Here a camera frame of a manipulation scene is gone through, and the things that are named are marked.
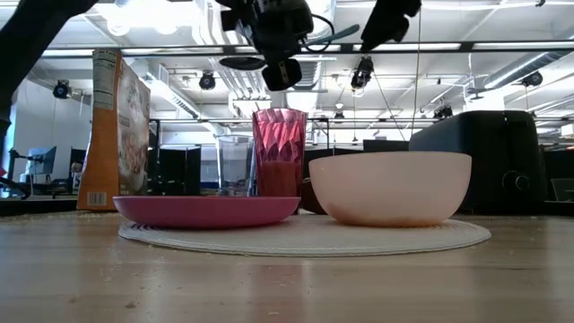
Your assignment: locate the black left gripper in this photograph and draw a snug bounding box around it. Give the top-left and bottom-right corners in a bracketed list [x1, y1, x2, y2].
[217, 0, 315, 92]

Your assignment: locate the red faceted tumbler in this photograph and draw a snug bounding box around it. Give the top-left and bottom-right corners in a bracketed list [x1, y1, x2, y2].
[251, 108, 309, 215]

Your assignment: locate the clear drinking glass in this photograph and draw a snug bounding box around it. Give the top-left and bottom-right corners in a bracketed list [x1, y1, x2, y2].
[217, 134, 257, 197]

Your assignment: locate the light pink plastic bowl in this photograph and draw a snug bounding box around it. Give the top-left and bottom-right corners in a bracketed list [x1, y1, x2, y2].
[308, 151, 473, 228]

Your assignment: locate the magenta plastic plate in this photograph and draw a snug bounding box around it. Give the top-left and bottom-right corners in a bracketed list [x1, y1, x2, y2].
[111, 195, 300, 230]

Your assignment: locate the white round woven placemat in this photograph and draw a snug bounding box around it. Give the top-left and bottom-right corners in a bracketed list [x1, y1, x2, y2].
[118, 208, 492, 258]

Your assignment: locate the orange cereal box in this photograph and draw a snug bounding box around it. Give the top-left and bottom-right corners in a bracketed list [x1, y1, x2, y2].
[76, 48, 152, 212]

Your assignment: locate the white ceiling pipe bundle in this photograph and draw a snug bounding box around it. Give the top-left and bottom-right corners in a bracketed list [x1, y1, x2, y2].
[196, 0, 273, 102]

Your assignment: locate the black overhead light bar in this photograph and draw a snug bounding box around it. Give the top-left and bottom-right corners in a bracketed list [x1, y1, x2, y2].
[42, 40, 574, 57]

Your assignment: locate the dark flat screen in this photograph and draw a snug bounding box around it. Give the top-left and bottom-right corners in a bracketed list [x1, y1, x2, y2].
[362, 139, 410, 153]

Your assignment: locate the black cabinet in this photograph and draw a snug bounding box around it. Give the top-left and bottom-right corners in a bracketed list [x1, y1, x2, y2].
[150, 144, 203, 197]

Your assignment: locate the black two-slot toaster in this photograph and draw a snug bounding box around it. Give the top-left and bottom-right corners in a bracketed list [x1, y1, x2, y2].
[408, 109, 548, 215]

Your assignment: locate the person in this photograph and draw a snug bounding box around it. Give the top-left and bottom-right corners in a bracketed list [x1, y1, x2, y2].
[70, 161, 84, 194]

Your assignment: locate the dark grey box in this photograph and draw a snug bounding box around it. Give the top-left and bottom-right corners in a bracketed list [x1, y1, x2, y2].
[549, 178, 574, 203]

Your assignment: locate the computer monitor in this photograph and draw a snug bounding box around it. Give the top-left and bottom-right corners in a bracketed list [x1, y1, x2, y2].
[29, 145, 57, 176]

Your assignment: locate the silver ventilation duct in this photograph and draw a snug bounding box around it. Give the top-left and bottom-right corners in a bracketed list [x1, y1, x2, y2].
[482, 49, 574, 91]
[295, 0, 337, 91]

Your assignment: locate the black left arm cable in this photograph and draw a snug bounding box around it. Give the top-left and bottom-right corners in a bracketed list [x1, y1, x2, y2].
[304, 13, 335, 53]

